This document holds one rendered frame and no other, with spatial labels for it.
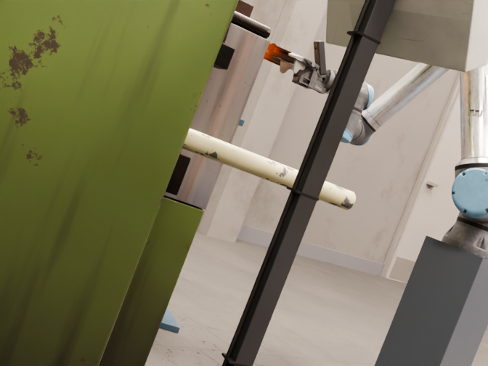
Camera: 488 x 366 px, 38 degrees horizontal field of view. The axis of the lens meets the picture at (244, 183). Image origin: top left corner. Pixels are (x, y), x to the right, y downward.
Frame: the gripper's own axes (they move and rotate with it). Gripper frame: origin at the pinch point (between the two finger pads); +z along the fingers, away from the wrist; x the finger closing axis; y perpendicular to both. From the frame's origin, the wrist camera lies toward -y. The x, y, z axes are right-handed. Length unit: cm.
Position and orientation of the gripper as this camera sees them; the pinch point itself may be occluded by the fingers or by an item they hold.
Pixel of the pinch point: (280, 52)
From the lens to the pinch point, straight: 244.5
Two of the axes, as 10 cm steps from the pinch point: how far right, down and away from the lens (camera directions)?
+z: -8.9, -3.3, -3.3
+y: -3.6, 9.3, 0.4
